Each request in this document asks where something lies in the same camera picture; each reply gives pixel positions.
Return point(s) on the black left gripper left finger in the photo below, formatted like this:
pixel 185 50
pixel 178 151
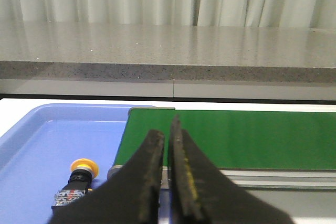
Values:
pixel 130 195

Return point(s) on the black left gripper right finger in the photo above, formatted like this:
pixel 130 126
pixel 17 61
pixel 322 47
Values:
pixel 200 193

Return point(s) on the yellow push button switch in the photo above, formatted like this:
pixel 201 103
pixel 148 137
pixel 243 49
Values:
pixel 83 172

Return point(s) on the green conveyor belt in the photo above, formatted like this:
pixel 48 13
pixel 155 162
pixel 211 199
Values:
pixel 236 140

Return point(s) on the blue plastic tray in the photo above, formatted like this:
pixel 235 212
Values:
pixel 36 153

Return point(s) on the grey stone counter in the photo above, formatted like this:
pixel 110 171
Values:
pixel 69 58

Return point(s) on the aluminium conveyor frame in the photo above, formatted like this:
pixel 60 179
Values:
pixel 262 179

